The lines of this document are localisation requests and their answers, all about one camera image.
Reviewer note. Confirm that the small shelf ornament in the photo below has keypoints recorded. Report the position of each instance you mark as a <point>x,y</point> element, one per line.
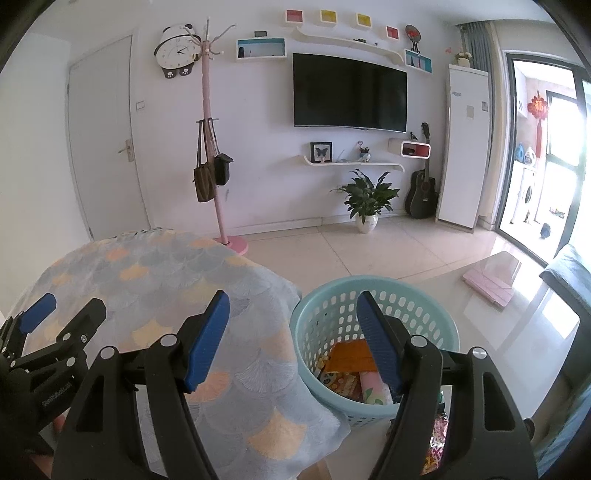
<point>364,152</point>

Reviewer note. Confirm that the small black bag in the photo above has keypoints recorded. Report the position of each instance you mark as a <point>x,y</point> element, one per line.
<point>222,170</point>

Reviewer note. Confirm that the black wall television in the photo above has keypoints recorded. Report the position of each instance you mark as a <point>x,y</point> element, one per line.
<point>351,92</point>

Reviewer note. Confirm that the pink wall cube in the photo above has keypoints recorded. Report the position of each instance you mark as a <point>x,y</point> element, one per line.
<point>392,32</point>
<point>294,15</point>

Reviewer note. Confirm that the yellow patterned packet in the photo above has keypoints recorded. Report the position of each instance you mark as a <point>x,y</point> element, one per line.
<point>339,381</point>

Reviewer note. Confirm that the black acoustic guitar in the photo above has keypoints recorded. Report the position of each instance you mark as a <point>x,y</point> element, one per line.
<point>421,198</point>

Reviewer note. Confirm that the pink coat rack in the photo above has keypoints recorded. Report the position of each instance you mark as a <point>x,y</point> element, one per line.
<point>233,244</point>

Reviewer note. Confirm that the small flower pot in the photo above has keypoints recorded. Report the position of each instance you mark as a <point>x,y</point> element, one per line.
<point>463,59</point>

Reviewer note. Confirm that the black butterfly picture frame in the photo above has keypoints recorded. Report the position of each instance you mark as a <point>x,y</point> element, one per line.
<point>321,152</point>

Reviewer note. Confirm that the white detergent bottle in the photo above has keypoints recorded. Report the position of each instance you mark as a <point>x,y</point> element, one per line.
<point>531,156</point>

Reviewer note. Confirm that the grey orange patterned blanket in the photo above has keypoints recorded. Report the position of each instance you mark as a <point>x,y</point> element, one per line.
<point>184,263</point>

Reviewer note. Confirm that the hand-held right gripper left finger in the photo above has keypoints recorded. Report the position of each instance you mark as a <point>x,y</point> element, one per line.
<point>207,341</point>

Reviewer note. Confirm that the green leafy plant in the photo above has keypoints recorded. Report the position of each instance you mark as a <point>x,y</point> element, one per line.
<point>367,194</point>

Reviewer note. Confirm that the grey curtain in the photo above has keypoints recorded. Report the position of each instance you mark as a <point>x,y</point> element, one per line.
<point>475,41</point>

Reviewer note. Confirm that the long white curved shelf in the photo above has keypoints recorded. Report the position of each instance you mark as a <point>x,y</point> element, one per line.
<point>355,163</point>

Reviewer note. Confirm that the white red box shelf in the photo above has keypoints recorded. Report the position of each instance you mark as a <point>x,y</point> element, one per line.
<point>395,145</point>

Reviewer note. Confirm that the white upper curved shelf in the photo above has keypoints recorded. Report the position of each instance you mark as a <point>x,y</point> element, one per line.
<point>351,42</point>

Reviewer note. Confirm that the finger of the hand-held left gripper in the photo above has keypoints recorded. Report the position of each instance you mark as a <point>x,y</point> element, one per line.
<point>39,311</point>
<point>90,316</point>

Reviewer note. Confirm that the panda wall clock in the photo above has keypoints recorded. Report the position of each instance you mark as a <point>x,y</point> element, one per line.
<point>178,50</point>

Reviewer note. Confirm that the dark blue balcony object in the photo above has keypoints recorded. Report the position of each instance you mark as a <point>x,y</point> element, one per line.
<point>545,230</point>

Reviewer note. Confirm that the teal plastic basket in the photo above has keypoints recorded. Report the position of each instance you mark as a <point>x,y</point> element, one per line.
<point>341,410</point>

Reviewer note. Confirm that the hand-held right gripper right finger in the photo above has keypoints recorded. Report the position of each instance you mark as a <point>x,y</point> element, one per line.
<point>378,346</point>

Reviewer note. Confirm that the round fan ornament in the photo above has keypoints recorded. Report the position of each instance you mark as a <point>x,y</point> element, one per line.
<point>412,33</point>

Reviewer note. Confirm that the pink floral wrapper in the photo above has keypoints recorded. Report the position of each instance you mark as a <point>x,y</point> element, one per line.
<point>376,387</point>

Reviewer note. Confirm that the brown tote bag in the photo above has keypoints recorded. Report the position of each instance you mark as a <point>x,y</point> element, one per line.
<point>203,184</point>

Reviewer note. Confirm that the red hanging knot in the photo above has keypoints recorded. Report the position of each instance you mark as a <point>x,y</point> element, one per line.
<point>536,107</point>

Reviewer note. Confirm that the yellow wall cube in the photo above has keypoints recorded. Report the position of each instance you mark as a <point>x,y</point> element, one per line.
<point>364,20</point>
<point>328,15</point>

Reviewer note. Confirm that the teal sofa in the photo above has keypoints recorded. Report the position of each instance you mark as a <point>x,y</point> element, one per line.
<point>568,277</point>

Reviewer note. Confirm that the person's left hand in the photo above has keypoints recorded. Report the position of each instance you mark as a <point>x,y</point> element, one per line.
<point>60,423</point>

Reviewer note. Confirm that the white plant pot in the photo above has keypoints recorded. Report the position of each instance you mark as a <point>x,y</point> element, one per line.
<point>366,224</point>

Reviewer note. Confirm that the white door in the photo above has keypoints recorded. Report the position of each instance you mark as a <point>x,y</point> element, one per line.
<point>101,161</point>

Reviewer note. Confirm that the blue cloth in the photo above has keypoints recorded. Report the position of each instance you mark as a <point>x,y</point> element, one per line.
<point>554,443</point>

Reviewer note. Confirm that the white washing machine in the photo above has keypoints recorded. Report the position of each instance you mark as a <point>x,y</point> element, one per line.
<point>526,194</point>

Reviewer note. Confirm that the colourful snack packet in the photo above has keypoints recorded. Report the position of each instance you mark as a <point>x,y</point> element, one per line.
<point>436,443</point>

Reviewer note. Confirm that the orange snack packet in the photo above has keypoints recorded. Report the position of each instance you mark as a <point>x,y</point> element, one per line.
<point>351,357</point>

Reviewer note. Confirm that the blue detergent bottle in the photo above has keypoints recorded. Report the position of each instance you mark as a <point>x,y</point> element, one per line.
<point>519,153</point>

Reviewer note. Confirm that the pink tablet case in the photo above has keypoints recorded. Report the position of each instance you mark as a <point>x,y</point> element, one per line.
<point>489,284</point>

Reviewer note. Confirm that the dark glass door frame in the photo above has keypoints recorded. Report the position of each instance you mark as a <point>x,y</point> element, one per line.
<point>504,138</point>

